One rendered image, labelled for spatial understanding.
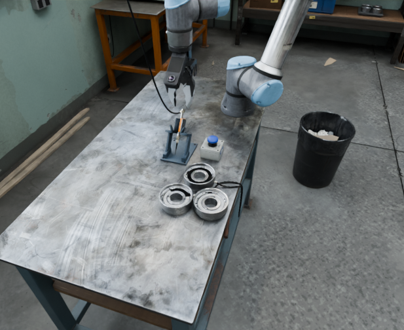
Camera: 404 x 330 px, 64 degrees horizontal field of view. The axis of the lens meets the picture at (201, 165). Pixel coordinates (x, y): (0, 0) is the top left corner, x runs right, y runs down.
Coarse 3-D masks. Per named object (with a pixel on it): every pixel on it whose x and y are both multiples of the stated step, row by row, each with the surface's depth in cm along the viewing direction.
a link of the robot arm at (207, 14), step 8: (200, 0) 90; (208, 0) 91; (216, 0) 92; (224, 0) 93; (200, 8) 90; (208, 8) 91; (216, 8) 92; (224, 8) 94; (200, 16) 92; (208, 16) 94; (216, 16) 96
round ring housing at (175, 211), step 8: (176, 184) 102; (184, 184) 101; (160, 192) 99; (176, 192) 100; (192, 192) 99; (160, 200) 96; (168, 200) 98; (184, 200) 98; (192, 200) 97; (168, 208) 95; (176, 208) 94; (184, 208) 95
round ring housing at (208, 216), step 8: (200, 192) 100; (208, 192) 101; (216, 192) 100; (224, 192) 99; (208, 200) 99; (216, 200) 98; (224, 200) 98; (208, 208) 95; (216, 208) 95; (224, 208) 94; (200, 216) 95; (208, 216) 93; (216, 216) 94
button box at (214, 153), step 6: (204, 144) 116; (210, 144) 116; (216, 144) 116; (222, 144) 116; (204, 150) 115; (210, 150) 114; (216, 150) 114; (222, 150) 118; (204, 156) 117; (210, 156) 116; (216, 156) 115
